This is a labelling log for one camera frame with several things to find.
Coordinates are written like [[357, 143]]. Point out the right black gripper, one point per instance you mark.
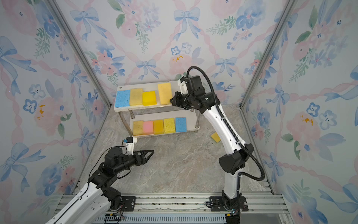
[[176, 98]]

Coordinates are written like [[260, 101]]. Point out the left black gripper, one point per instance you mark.
[[139, 161]]

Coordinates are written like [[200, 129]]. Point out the bright yellow sponge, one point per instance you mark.
[[149, 98]]

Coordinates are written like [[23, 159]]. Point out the dark yellow sponge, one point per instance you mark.
[[215, 137]]

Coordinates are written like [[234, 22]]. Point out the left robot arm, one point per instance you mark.
[[98, 196]]

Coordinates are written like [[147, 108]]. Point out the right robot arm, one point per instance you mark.
[[235, 158]]

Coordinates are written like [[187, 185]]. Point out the white two-tier shelf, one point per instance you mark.
[[134, 113]]

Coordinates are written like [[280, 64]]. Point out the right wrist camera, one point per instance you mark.
[[182, 85]]

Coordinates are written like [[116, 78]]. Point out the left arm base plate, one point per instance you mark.
[[123, 204]]

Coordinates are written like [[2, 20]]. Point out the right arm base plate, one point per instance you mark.
[[227, 205]]

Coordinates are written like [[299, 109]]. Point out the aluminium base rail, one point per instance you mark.
[[190, 208]]

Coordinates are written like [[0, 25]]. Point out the right aluminium frame post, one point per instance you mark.
[[286, 13]]

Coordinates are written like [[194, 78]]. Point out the aluminium frame post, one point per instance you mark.
[[286, 13], [60, 18]]

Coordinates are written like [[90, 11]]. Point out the left aluminium frame post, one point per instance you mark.
[[60, 18]]

